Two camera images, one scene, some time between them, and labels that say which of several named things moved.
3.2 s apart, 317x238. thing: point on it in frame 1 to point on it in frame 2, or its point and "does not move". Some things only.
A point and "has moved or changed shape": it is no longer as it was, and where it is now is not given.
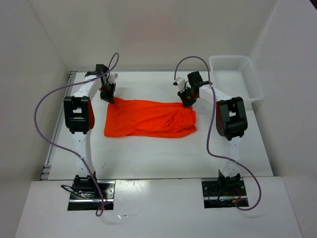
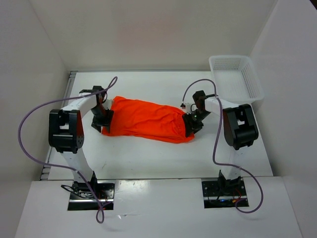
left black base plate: [107, 189] does not move
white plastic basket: [235, 76] does not move
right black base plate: [215, 197] does not move
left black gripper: [109, 97] to [106, 122]
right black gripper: [186, 103] to [190, 127]
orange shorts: [134, 118] has moved or changed shape
